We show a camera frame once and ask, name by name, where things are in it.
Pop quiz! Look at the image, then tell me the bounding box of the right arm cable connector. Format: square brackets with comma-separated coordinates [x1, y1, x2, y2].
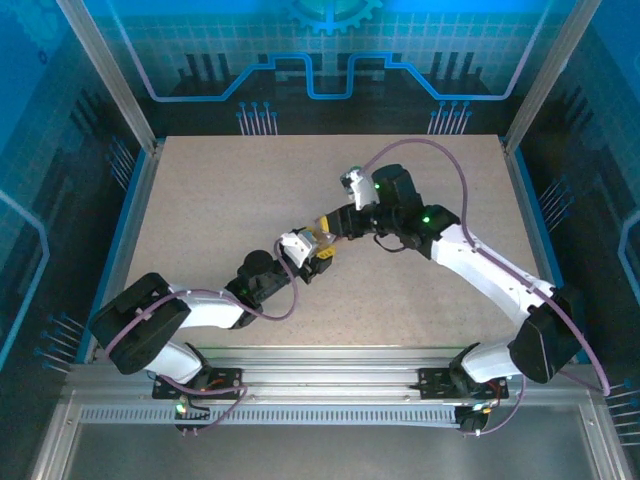
[457, 402, 494, 436]

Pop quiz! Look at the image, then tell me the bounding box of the left table side rail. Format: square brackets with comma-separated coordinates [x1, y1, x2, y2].
[87, 138, 166, 364]

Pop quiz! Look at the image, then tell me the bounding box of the slotted grey cable duct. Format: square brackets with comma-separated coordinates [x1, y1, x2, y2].
[79, 405, 459, 426]

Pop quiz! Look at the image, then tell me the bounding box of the left arm cable connector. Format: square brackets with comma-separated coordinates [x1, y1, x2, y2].
[172, 394, 211, 436]

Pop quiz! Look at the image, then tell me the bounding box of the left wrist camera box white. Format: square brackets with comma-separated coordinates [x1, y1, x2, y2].
[277, 227, 321, 266]

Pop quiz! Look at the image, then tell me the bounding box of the table side rail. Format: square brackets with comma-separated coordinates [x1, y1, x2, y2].
[87, 138, 166, 364]
[499, 138, 591, 365]

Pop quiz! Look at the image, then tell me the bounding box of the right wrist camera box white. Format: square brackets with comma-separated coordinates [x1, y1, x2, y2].
[339, 167, 380, 211]

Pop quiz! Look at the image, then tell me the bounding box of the arm cable connector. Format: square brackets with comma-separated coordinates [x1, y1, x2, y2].
[457, 402, 494, 436]
[172, 394, 211, 436]

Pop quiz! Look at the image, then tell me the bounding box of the right table side rail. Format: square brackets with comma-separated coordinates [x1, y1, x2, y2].
[499, 138, 591, 365]

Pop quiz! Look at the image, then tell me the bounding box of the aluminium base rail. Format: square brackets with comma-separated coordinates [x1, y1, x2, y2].
[64, 347, 596, 401]

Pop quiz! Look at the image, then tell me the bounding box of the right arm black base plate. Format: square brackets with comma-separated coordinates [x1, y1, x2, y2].
[417, 367, 510, 401]

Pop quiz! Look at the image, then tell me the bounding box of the aluminium frame post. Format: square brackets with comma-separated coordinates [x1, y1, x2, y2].
[57, 0, 161, 154]
[502, 0, 604, 154]

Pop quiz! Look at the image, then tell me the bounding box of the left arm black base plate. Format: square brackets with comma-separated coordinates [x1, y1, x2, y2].
[151, 367, 244, 401]

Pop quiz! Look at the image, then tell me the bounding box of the right aluminium frame post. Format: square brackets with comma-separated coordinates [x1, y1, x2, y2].
[502, 0, 604, 154]

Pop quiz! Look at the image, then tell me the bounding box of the left aluminium frame post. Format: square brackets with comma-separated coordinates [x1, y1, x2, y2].
[57, 0, 161, 154]

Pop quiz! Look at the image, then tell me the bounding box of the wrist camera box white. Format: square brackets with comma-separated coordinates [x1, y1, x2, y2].
[277, 227, 321, 266]
[339, 167, 380, 211]

